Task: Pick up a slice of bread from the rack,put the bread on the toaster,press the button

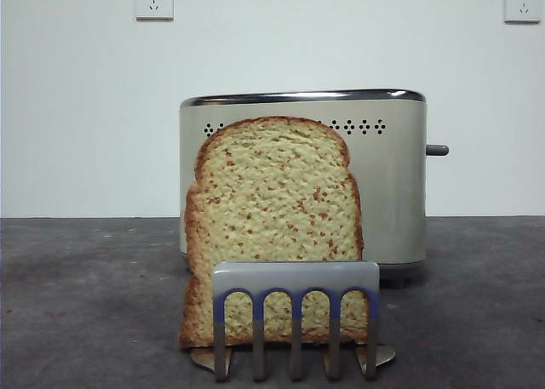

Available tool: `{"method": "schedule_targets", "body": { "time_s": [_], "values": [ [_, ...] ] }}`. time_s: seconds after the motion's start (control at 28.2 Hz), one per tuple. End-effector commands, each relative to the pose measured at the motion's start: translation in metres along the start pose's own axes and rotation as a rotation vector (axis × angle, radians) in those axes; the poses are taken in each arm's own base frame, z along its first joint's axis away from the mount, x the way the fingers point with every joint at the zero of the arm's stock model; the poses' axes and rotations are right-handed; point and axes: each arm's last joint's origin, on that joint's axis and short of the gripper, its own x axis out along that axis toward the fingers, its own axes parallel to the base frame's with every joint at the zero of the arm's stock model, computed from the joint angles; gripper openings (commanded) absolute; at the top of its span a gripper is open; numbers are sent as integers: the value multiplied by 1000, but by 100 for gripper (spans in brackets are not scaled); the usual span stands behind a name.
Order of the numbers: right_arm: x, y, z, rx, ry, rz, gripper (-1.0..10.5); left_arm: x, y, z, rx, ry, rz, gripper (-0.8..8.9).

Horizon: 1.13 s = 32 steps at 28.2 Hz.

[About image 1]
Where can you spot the bread slice with brown crust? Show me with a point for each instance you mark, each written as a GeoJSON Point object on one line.
{"type": "Point", "coordinates": [272, 193]}

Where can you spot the grey toaster lever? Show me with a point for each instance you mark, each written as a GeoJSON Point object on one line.
{"type": "Point", "coordinates": [438, 150]}

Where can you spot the metal toast rack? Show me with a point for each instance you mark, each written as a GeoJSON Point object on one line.
{"type": "Point", "coordinates": [294, 274]}

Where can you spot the cream steel two-slot toaster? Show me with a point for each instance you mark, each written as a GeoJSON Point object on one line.
{"type": "Point", "coordinates": [396, 193]}

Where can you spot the white wall socket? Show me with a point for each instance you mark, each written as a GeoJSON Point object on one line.
{"type": "Point", "coordinates": [154, 1]}
{"type": "Point", "coordinates": [522, 4]}

